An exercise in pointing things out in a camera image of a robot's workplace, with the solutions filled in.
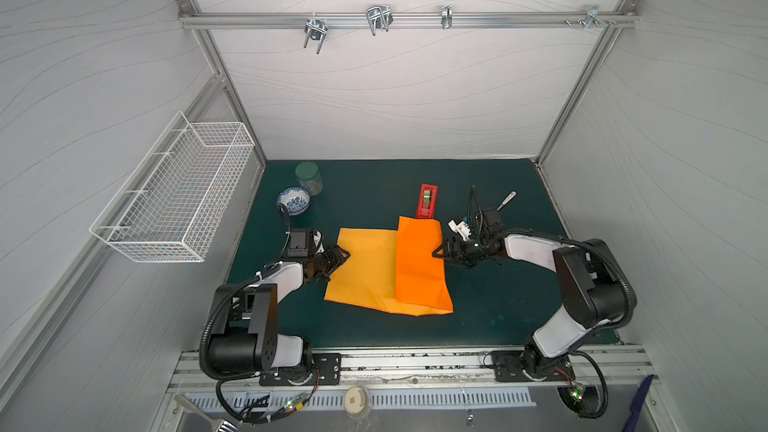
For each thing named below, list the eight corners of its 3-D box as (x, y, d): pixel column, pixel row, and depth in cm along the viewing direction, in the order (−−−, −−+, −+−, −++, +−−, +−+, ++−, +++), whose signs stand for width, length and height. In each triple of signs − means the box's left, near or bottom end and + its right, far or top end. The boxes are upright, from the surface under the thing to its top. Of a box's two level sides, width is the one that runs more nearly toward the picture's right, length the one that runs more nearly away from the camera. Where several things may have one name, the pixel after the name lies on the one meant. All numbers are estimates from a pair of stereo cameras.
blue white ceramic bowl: (278, 217, 105) (273, 208, 101) (285, 195, 112) (281, 186, 108) (307, 217, 105) (304, 208, 101) (312, 195, 112) (309, 186, 108)
